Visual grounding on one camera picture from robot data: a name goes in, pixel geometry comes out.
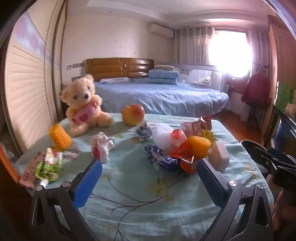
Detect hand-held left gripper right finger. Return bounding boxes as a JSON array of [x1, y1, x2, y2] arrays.
[[196, 158, 274, 241]]

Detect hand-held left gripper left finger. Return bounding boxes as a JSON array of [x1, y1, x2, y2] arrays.
[[29, 159, 103, 241]]

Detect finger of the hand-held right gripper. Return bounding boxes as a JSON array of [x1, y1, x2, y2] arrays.
[[240, 140, 275, 160], [253, 153, 278, 173]]

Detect white and red wrapper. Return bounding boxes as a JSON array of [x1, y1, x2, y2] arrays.
[[170, 129, 188, 149]]

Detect red milk carton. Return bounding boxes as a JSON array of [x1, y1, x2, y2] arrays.
[[180, 120, 203, 138]]

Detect white foam fruit net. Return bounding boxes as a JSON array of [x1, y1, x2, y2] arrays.
[[153, 122, 176, 151]]

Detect person's right hand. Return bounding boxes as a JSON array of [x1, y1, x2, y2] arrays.
[[272, 191, 296, 232]]

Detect crumpled white tissue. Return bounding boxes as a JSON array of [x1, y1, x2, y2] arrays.
[[89, 132, 115, 164]]

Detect orange snack wrapper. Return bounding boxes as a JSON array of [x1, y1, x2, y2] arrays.
[[171, 141, 199, 174]]

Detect black cabinet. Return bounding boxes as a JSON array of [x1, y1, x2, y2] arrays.
[[261, 104, 296, 153]]

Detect green drink pouch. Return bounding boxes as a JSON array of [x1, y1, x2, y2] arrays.
[[35, 147, 63, 187]]

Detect yellow snack packet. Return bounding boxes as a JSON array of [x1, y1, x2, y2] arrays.
[[201, 130, 216, 145]]

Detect red snack packet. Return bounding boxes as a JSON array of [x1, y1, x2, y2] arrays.
[[200, 115, 213, 131]]

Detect blue and white snack wrapper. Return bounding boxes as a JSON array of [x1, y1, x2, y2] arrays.
[[144, 144, 181, 172]]

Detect floral light green tablecloth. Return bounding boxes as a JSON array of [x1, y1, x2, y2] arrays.
[[14, 112, 274, 241]]

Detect dark red coat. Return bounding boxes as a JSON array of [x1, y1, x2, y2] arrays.
[[240, 72, 271, 108]]

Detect brown plush toy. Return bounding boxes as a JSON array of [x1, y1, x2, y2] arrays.
[[284, 103, 296, 115]]

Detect pink snack packet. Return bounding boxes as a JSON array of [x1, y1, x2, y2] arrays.
[[18, 151, 48, 189]]

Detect green box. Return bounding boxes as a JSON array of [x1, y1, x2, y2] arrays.
[[275, 82, 296, 107]]

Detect red yellow apple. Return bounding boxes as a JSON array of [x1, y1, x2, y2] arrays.
[[122, 104, 146, 127]]

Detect beige teddy bear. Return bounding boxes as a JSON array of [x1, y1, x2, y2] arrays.
[[60, 74, 114, 137]]

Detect grey patterned curtain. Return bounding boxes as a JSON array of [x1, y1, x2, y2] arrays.
[[248, 30, 270, 77], [174, 24, 214, 66]]

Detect bright window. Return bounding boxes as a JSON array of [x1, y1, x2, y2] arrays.
[[209, 30, 252, 77]]

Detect bed with blue sheet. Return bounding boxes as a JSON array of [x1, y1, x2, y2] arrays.
[[92, 79, 232, 117]]

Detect white printed pillow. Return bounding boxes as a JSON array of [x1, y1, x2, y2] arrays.
[[99, 77, 137, 84]]

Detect cream slatted wardrobe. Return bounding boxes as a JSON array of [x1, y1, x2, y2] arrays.
[[0, 0, 67, 163]]

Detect folded blue quilt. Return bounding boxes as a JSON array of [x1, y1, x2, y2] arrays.
[[148, 69, 179, 85]]

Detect wooden headboard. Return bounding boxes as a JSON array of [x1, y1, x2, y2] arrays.
[[83, 57, 155, 82]]

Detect white air conditioner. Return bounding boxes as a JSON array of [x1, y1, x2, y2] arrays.
[[148, 22, 174, 39]]

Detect grey bed guard rail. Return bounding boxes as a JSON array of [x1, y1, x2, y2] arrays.
[[157, 62, 225, 92]]

